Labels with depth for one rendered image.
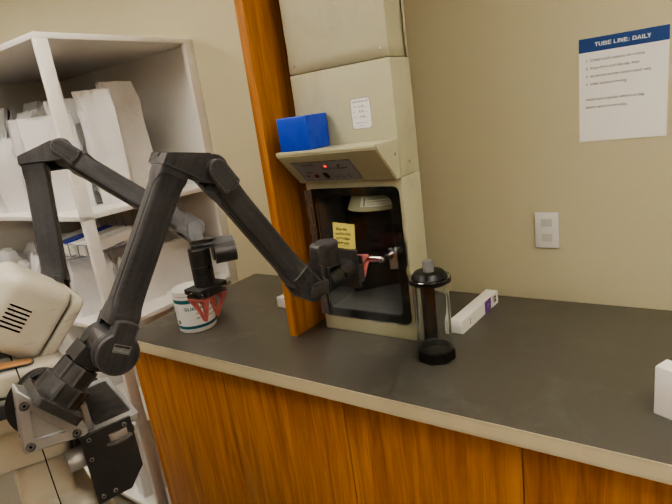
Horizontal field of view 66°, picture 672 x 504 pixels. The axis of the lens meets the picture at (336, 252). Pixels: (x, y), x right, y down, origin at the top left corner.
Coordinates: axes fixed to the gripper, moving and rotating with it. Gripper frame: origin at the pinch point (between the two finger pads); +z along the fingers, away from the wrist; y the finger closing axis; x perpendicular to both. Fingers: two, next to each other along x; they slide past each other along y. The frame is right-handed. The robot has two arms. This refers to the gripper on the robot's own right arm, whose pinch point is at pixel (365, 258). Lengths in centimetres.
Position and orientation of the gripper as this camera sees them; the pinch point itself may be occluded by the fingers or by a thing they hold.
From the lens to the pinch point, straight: 141.8
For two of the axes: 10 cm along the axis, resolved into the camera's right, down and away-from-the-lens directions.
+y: -1.4, -9.6, -2.6
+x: -8.2, -0.4, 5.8
